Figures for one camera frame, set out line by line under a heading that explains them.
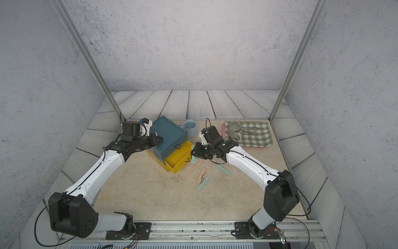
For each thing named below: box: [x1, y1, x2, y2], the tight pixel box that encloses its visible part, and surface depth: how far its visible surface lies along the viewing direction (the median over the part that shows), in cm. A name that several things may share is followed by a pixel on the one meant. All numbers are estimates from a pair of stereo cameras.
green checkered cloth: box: [224, 121, 274, 148], surface depth 114 cm
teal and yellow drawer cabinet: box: [146, 115, 194, 174], surface depth 87 cm
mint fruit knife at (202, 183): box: [196, 176, 210, 191], surface depth 90 cm
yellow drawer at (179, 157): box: [164, 140, 194, 174], surface depth 87 cm
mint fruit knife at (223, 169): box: [216, 164, 231, 175], surface depth 95 cm
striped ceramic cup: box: [227, 122, 243, 141], surface depth 107 cm
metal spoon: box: [242, 126, 260, 136], surface depth 117 cm
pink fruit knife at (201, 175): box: [196, 167, 207, 184], surface depth 93 cm
